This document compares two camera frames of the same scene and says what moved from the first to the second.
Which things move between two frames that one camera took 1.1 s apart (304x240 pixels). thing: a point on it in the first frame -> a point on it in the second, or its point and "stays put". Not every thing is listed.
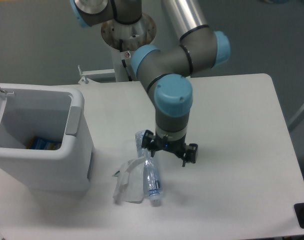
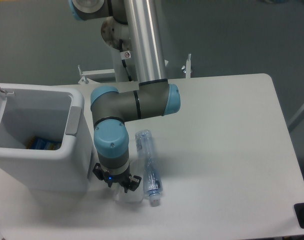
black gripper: (153, 143) -> (122, 179)
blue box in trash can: (36, 143) stays put
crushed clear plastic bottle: (152, 182) stays put
